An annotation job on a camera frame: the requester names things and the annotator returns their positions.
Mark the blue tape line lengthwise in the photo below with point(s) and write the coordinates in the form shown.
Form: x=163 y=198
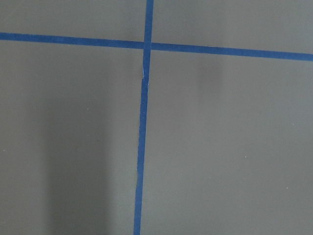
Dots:
x=143 y=115

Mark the blue tape line crosswise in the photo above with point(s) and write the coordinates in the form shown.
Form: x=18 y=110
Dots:
x=155 y=46

